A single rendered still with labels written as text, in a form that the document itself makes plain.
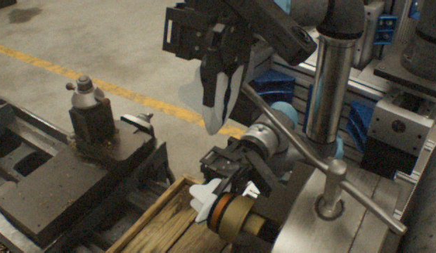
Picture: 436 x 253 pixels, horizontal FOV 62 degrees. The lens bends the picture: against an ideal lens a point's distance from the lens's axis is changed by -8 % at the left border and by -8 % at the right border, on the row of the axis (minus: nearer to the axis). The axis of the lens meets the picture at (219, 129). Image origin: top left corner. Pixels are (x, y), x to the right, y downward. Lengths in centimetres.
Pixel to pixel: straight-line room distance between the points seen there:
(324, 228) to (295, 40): 24
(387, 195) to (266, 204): 20
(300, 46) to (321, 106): 48
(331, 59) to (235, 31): 40
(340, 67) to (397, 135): 24
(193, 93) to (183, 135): 208
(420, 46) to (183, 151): 173
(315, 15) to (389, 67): 36
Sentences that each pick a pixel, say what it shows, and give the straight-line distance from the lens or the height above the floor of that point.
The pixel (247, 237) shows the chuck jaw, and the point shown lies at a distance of 64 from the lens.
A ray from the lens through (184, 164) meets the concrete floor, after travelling 234.
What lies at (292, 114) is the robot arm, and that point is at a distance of 88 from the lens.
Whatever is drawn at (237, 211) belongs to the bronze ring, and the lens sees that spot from 65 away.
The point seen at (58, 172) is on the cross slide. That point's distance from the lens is 99.
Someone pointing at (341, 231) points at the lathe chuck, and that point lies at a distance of 51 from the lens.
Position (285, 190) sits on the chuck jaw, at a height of 116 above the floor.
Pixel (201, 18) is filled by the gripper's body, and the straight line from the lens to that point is 43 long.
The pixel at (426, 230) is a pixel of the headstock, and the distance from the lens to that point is 54.
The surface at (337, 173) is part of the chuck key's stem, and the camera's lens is 45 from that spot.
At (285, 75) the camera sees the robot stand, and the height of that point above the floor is 103.
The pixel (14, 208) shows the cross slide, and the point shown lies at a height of 97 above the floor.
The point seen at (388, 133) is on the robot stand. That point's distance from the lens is 97.
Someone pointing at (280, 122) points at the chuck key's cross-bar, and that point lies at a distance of 49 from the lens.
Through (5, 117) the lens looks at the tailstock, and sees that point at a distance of 139.
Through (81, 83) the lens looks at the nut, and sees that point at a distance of 90.
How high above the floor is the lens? 162
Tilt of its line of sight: 39 degrees down
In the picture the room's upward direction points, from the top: straight up
